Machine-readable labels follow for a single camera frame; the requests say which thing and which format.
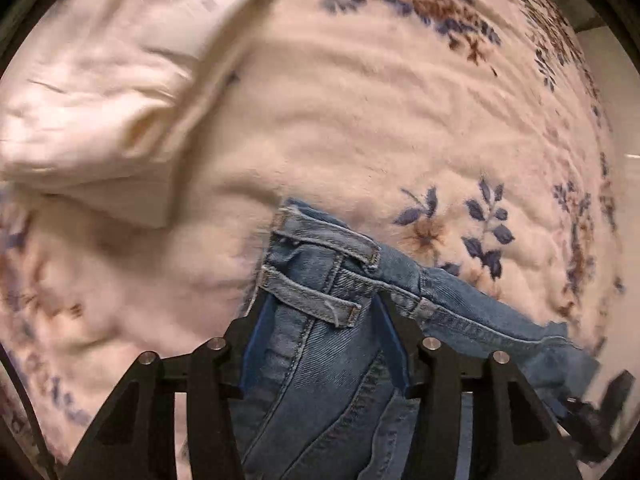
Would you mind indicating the blue denim pants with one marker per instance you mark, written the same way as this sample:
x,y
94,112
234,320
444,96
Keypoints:
x,y
310,360

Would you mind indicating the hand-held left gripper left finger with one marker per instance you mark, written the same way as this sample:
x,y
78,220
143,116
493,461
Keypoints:
x,y
256,340

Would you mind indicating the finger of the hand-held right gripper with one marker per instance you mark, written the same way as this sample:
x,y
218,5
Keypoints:
x,y
592,430
619,390

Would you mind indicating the white folded pants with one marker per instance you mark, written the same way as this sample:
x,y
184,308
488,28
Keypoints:
x,y
100,85

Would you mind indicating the floral blanket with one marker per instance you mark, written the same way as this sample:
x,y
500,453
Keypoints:
x,y
375,135

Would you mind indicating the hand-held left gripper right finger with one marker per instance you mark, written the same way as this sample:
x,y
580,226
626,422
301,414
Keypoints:
x,y
395,345

